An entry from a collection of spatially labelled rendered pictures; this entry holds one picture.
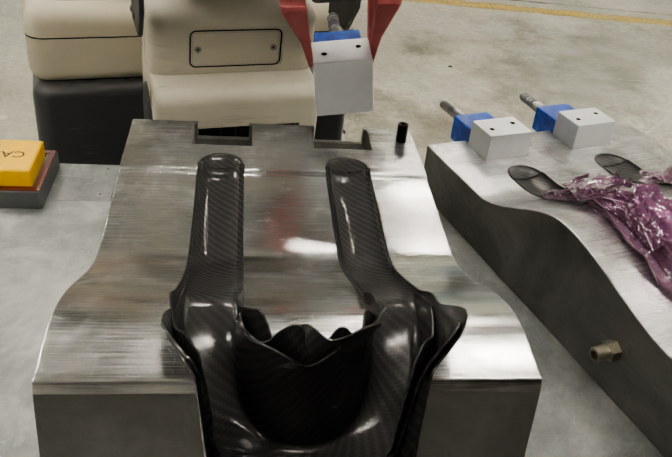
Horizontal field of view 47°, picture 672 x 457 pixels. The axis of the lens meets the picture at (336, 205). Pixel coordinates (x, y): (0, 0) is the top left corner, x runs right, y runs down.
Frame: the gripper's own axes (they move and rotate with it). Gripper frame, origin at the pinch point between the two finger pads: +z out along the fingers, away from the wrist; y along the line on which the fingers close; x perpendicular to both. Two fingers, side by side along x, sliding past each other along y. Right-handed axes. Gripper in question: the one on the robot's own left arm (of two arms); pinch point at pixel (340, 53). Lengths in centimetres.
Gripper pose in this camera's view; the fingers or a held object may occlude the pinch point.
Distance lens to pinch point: 68.3
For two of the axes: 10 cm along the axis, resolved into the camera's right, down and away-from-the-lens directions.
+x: -0.8, -6.6, 7.4
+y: 10.0, -0.8, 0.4
